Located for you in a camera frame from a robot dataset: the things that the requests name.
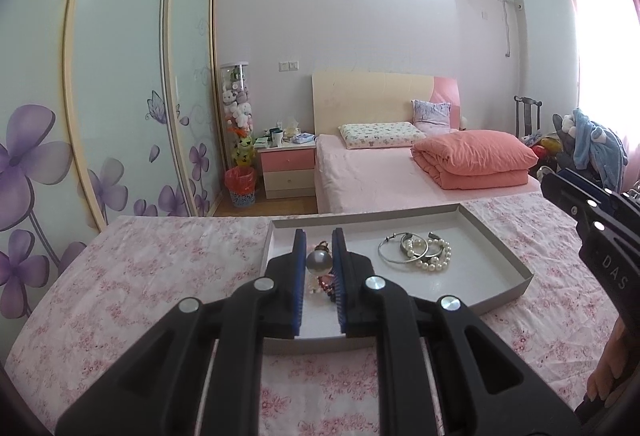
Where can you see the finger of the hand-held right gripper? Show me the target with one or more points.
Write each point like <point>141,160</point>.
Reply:
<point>587,183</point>
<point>575,206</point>

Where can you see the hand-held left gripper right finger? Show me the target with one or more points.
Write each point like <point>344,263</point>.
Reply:
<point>340,286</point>

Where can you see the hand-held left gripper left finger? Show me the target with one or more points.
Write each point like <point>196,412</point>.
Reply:
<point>300,286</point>

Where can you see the thin silver bangle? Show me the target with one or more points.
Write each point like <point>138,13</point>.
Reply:
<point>382,253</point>

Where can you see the bronze cuff bangle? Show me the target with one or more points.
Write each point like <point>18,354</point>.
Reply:
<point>403,248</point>

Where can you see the grey cardboard tray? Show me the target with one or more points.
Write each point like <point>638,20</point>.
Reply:
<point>430,288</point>

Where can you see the person's right hand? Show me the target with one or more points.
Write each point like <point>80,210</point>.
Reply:
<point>620,361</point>

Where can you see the blue plush robe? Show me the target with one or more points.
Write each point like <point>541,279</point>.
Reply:
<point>600,140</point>

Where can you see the dark wooden chair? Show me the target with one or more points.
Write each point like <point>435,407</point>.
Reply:
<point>527,115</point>

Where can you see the red lined trash bin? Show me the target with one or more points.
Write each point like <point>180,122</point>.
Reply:
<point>240,188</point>

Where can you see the pink and cream nightstand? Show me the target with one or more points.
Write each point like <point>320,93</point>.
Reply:
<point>287,170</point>

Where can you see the folded orange quilt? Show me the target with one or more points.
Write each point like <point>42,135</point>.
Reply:
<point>470,155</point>

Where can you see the pink bed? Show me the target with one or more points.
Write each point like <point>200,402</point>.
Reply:
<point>380,176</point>

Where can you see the yellow plush toy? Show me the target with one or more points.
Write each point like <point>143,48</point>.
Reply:
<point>242,153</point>

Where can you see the patterned white pillow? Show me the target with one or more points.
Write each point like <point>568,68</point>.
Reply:
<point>380,134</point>

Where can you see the pink curtain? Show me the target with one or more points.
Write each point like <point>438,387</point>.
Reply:
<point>600,15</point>

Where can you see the purple pillow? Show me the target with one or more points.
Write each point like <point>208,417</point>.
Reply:
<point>431,115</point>

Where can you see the clear plush toy tube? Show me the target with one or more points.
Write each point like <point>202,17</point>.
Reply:
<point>237,105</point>

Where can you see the floral sliding door wardrobe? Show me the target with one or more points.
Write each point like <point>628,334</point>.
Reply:
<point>115,65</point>

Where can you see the white wall switch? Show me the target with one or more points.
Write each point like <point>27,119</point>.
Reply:
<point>289,65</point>

